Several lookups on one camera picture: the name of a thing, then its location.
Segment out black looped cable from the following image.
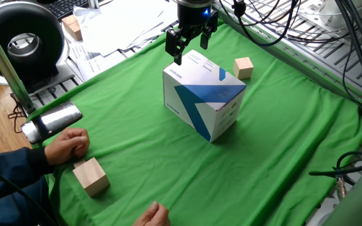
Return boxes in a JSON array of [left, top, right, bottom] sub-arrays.
[[309, 151, 362, 186]]

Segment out light wooden block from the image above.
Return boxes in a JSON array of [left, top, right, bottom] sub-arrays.
[[67, 21, 84, 42], [61, 14, 79, 28]]

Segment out thin black floor cable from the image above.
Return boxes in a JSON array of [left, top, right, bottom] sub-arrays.
[[7, 102, 28, 134]]

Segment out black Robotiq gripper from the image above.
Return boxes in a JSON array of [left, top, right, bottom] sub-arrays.
[[165, 0, 219, 66]]

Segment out aluminium frame post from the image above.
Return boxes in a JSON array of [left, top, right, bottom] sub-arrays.
[[0, 11, 37, 116]]

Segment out person's left hand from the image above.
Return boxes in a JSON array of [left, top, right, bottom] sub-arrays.
[[44, 127, 91, 166]]

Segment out person's dark blue trousers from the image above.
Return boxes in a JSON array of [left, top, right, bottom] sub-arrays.
[[0, 175, 58, 226]]

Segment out black round fan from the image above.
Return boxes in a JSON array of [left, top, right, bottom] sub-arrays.
[[0, 1, 75, 95]]

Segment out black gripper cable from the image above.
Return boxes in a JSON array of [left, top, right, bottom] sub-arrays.
[[218, 0, 300, 47]]

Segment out small wooden cube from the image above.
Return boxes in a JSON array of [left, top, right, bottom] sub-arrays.
[[233, 56, 255, 80]]

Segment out left forearm blue sleeve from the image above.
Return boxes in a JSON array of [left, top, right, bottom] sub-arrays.
[[0, 146, 55, 207]]

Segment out white plastic device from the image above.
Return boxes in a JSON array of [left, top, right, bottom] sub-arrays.
[[300, 0, 362, 31]]

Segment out white blue cardboard box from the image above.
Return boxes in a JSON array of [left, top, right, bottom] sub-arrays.
[[162, 49, 247, 143]]

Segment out thick black cable bundle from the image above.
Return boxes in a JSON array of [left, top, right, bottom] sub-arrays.
[[334, 0, 362, 117]]

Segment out stack of white papers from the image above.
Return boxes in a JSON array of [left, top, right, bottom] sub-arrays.
[[69, 0, 178, 82]]

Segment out notched wooden block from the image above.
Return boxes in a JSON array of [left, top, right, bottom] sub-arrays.
[[72, 156, 111, 198]]

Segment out glossy smartphone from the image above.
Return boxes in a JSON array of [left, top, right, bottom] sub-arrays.
[[20, 100, 84, 144]]

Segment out aluminium table edge rail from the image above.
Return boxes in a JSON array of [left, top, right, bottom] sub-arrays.
[[212, 0, 362, 109]]

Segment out green cloth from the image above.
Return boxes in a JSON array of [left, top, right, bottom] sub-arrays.
[[26, 18, 362, 226]]

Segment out person's right hand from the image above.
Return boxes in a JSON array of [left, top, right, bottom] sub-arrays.
[[133, 201, 172, 226]]

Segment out black keyboard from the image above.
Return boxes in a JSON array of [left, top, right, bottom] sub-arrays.
[[44, 0, 91, 21]]

